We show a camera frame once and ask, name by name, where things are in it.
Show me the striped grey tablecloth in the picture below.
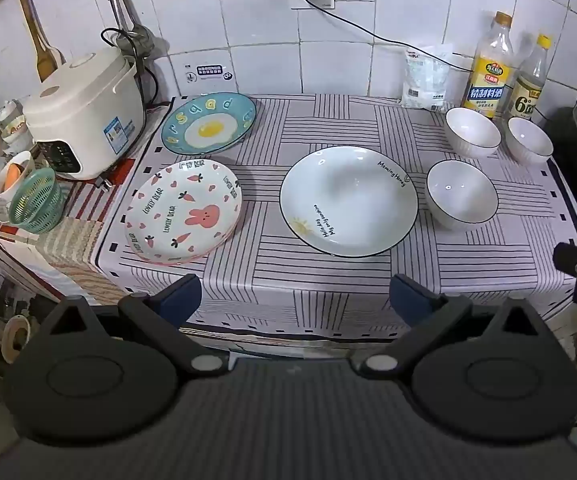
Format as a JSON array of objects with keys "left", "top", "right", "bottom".
[{"left": 93, "top": 94, "right": 577, "bottom": 346}]

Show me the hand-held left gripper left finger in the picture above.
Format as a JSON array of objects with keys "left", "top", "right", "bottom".
[{"left": 43, "top": 274, "right": 231, "bottom": 377}]

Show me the red striped cloth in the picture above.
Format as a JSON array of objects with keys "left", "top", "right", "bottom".
[{"left": 0, "top": 105, "right": 169, "bottom": 241}]

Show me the hanging metal ladle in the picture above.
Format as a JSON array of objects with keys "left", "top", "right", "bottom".
[{"left": 103, "top": 0, "right": 156, "bottom": 56}]

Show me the pink bunny print plate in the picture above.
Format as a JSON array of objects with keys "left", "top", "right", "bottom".
[{"left": 124, "top": 158, "right": 243, "bottom": 266}]

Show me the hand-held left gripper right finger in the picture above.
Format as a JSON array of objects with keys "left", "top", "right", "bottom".
[{"left": 350, "top": 274, "right": 550, "bottom": 380}]

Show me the small wall sticker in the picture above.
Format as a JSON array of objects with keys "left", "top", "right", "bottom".
[{"left": 184, "top": 62, "right": 234, "bottom": 83}]

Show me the black charger cable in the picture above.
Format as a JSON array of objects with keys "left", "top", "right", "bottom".
[{"left": 305, "top": 0, "right": 473, "bottom": 73}]

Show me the black rice cooker cord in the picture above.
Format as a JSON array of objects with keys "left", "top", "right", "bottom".
[{"left": 100, "top": 27, "right": 160, "bottom": 107}]

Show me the blue fried egg plate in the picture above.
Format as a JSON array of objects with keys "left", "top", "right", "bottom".
[{"left": 161, "top": 91, "right": 258, "bottom": 156}]

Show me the wooden spatula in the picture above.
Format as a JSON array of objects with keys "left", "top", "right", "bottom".
[{"left": 16, "top": 0, "right": 64, "bottom": 83}]

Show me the large white sun print plate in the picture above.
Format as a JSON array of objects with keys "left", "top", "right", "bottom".
[{"left": 279, "top": 145, "right": 419, "bottom": 259}]

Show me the white ceramic bowl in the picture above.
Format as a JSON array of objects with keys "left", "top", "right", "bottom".
[
  {"left": 506, "top": 116, "right": 554, "bottom": 166},
  {"left": 445, "top": 106, "right": 502, "bottom": 157},
  {"left": 426, "top": 159, "right": 499, "bottom": 233}
]

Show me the white cup with orange item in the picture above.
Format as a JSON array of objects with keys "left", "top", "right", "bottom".
[{"left": 0, "top": 151, "right": 36, "bottom": 211}]

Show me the green plastic basket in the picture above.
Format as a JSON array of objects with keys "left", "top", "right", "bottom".
[{"left": 7, "top": 167, "right": 66, "bottom": 233}]

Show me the white rice cooker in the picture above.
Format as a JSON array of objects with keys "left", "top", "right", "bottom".
[{"left": 22, "top": 51, "right": 146, "bottom": 181}]

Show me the white plastic seasoning bag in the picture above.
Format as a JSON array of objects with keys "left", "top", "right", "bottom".
[{"left": 401, "top": 44, "right": 454, "bottom": 112}]

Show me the slim yellow cap bottle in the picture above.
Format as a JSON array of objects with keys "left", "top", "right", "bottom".
[{"left": 506, "top": 34, "right": 554, "bottom": 123}]

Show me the large yellow label bottle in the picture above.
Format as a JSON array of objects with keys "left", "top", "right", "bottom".
[{"left": 461, "top": 11, "right": 515, "bottom": 120}]

